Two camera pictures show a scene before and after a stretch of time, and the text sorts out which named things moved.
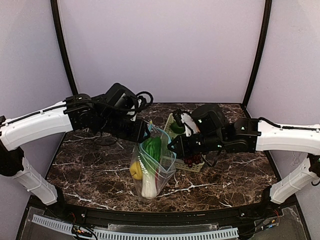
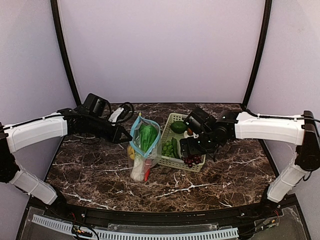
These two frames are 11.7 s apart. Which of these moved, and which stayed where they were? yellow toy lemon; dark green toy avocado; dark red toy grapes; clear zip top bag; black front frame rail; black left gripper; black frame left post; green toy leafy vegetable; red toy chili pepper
Moved: clear zip top bag; red toy chili pepper; green toy leafy vegetable; black left gripper; yellow toy lemon
Stayed: black front frame rail; dark red toy grapes; dark green toy avocado; black frame left post
